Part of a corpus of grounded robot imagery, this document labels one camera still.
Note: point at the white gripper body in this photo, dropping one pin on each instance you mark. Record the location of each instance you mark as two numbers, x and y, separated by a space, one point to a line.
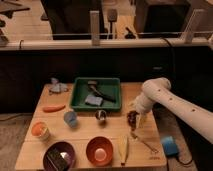
143 104

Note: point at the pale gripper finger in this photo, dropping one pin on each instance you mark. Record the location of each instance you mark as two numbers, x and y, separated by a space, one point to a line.
140 120

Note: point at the dark purple grapes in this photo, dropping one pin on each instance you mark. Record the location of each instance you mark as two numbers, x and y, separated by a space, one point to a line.
131 118

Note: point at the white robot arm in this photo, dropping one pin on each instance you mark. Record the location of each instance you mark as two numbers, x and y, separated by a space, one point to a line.
158 91

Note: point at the metal whisk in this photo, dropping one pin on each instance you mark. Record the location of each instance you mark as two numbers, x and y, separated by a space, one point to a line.
136 137

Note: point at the yellow corn cob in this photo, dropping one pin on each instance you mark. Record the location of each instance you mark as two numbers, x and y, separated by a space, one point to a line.
123 148

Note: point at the green plastic tray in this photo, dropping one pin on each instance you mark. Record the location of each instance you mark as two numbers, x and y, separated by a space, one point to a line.
109 86

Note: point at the small metal cup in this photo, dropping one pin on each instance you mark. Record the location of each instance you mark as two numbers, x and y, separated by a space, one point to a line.
100 116

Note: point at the orange bowl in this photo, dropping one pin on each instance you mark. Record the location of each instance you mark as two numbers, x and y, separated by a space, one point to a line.
99 151

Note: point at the black brush in tray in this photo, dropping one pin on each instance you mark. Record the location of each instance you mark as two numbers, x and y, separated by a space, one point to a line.
92 84

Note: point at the blue plastic cup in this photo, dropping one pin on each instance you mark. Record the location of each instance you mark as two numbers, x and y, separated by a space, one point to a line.
70 118

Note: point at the purple bowl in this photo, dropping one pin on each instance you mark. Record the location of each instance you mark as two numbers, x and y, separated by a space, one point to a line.
67 152

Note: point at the dark sponge in bowl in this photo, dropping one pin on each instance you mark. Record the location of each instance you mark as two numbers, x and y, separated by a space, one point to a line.
57 160

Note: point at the orange cup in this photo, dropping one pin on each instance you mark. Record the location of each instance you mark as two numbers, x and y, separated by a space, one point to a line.
40 131

